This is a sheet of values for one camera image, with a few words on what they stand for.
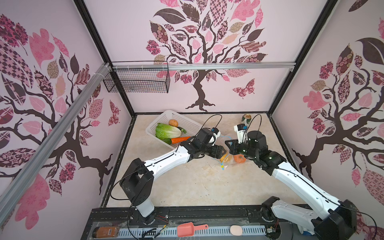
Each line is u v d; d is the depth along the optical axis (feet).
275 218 2.04
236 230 2.30
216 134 2.40
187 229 2.29
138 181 1.43
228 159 2.77
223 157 2.48
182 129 3.47
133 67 2.93
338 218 1.23
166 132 3.22
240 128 2.20
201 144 2.06
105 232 2.16
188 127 3.50
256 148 1.86
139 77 3.11
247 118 3.38
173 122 3.51
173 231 2.29
